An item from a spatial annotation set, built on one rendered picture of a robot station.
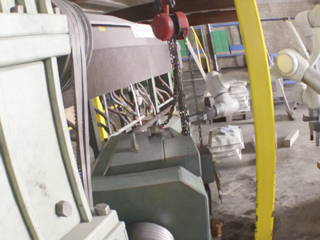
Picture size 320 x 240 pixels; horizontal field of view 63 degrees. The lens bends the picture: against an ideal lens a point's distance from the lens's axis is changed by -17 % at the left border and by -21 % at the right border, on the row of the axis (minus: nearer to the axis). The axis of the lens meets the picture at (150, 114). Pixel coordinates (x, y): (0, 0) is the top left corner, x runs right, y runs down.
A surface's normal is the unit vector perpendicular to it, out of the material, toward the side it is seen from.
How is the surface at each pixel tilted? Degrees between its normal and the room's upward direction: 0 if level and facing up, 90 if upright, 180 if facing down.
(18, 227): 90
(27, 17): 90
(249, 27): 90
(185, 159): 90
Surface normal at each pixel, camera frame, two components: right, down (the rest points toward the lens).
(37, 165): 0.93, -0.09
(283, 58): -0.67, 0.25
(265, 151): -0.34, 0.22
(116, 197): 0.00, 0.18
